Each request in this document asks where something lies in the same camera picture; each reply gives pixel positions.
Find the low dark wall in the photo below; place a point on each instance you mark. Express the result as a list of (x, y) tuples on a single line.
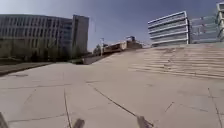
[(93, 58)]

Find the pale lamp pole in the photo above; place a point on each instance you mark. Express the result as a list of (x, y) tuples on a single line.
[(102, 46)]

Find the low brown building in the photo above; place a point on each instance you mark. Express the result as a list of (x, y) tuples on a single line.
[(121, 46)]

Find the grass strip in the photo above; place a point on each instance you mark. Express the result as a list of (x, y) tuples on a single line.
[(16, 66)]

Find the dark tall building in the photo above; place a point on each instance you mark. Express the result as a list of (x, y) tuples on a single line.
[(36, 30)]

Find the wide concrete steps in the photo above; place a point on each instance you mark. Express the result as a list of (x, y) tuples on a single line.
[(186, 61)]

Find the grey concrete paved plaza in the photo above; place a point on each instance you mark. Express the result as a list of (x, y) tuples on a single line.
[(110, 90)]

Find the row of trees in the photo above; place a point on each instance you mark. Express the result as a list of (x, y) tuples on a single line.
[(30, 50)]

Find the robot's own part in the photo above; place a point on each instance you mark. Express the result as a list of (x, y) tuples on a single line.
[(141, 122), (78, 123)]

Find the white banded building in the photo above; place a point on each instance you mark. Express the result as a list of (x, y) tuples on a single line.
[(168, 30)]

